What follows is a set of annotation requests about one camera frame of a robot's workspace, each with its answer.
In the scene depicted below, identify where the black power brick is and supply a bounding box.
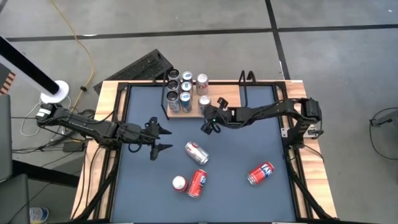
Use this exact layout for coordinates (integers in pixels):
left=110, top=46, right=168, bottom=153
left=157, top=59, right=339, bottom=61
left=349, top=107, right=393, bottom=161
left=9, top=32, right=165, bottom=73
left=63, top=141, right=85, bottom=153

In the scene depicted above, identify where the wooden shelf with wire frame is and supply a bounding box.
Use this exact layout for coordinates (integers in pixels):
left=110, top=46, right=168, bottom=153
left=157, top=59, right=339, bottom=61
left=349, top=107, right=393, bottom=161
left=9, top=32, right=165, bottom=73
left=160, top=70, right=257, bottom=121

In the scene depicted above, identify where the orange black striped panel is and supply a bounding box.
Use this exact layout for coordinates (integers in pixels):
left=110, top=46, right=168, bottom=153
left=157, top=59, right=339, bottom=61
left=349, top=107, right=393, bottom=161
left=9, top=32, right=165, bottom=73
left=0, top=63, right=16, bottom=96

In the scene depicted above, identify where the yellow floor cable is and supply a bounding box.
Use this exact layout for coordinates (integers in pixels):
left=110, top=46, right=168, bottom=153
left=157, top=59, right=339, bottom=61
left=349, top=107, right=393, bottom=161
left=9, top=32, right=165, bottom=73
left=49, top=0, right=95, bottom=113

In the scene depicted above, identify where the white floor cable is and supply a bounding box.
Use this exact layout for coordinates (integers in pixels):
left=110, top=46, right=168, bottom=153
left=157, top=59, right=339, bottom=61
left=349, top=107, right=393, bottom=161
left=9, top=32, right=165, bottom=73
left=20, top=101, right=43, bottom=137

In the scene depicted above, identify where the red Fanta strawberry can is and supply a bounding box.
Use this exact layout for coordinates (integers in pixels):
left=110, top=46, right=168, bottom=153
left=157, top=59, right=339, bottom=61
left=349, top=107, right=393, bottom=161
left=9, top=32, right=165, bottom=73
left=172, top=175, right=189, bottom=193
left=185, top=169, right=208, bottom=198
left=247, top=161, right=275, bottom=186

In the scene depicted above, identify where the black floor cable bundle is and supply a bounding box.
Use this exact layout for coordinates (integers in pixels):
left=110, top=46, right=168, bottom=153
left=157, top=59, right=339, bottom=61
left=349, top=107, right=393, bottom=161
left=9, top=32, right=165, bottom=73
left=12, top=136, right=94, bottom=156

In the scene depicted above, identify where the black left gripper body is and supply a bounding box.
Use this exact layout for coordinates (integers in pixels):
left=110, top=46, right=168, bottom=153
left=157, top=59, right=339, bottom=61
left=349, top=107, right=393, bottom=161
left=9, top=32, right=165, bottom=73
left=126, top=117, right=160, bottom=147

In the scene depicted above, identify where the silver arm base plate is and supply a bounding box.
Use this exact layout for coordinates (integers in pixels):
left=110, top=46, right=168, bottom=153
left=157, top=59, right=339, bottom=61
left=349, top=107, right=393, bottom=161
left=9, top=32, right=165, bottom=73
left=280, top=126, right=325, bottom=139

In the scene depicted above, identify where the silver Diet Coke can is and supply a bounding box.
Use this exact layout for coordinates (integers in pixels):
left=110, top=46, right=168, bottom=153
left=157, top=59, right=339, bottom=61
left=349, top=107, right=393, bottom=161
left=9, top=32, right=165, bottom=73
left=195, top=73, right=210, bottom=96
left=198, top=95, right=212, bottom=116
left=184, top=141, right=210, bottom=166

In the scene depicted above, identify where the grey metal floor stand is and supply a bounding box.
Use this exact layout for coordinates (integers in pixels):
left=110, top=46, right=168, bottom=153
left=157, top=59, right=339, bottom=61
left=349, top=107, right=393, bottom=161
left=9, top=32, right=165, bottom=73
left=369, top=110, right=398, bottom=128

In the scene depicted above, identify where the black perforated metal case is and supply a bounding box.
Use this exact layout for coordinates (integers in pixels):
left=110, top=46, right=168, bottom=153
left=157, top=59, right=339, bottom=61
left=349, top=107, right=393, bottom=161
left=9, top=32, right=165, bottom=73
left=93, top=49, right=176, bottom=94

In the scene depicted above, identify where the black pole white round base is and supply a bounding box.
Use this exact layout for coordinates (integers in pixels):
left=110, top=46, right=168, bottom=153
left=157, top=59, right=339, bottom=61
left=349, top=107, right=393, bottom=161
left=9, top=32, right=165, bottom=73
left=0, top=35, right=71, bottom=106

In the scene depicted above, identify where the black floor cable loop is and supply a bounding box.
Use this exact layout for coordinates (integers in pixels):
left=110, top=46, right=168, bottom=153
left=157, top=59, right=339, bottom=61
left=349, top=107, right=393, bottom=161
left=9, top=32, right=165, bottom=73
left=368, top=107, right=398, bottom=161

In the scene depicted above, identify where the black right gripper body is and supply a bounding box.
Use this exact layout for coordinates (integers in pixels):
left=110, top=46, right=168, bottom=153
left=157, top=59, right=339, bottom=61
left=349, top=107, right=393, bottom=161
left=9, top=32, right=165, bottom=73
left=203, top=105, right=233, bottom=133

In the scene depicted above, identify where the black aluminium table frame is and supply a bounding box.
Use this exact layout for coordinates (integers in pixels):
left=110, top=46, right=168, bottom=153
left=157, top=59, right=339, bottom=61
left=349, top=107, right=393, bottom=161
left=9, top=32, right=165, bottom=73
left=104, top=81, right=307, bottom=223

